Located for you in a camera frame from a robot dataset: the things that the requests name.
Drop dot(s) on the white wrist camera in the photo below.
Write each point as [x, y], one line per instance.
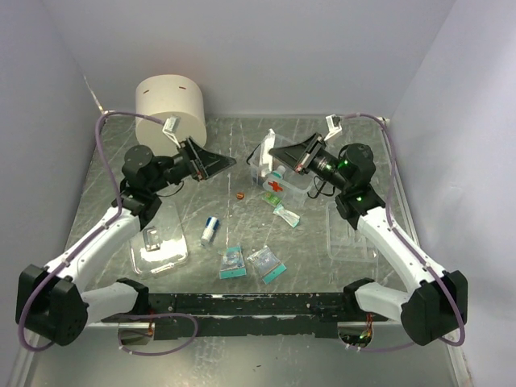
[169, 128]
[334, 128]

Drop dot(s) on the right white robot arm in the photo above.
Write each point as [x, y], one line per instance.
[435, 301]

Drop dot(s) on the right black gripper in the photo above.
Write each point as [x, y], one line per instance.
[300, 156]

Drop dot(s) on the small green box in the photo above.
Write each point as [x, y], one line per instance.
[271, 199]

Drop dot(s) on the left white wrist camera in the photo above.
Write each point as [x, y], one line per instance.
[169, 128]

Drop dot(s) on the black base frame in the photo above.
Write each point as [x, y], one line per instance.
[322, 315]

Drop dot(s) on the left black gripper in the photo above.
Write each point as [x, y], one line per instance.
[205, 164]

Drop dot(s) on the teal white sachet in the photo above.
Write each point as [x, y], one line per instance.
[289, 216]

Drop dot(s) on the clear divider tray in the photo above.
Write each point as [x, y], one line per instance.
[345, 244]

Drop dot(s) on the clear box lid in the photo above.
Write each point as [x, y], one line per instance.
[161, 246]

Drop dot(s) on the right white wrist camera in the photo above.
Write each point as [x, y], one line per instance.
[334, 128]

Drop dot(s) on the white blue gauze packet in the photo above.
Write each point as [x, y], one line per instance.
[267, 155]

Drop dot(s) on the cream cylindrical container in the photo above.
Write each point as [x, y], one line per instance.
[169, 96]

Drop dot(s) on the teal-edged clear bag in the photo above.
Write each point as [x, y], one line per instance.
[265, 262]
[232, 264]

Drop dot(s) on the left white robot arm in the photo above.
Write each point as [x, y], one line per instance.
[52, 301]

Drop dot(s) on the white green-label bottle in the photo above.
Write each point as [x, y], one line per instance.
[273, 179]

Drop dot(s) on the white blue bandage roll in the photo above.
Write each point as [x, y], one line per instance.
[209, 230]

